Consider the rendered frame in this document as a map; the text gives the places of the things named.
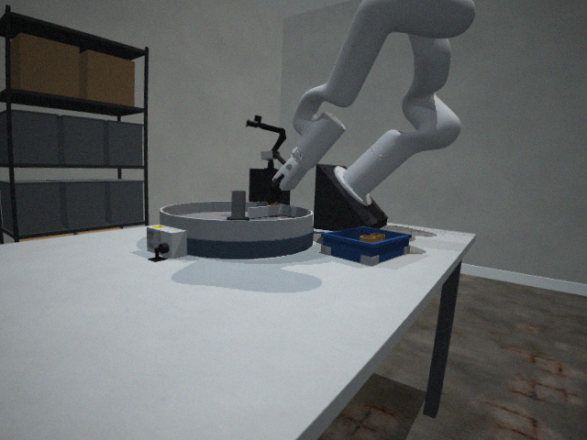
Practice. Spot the dark blue crate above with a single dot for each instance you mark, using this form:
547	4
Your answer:
346	244

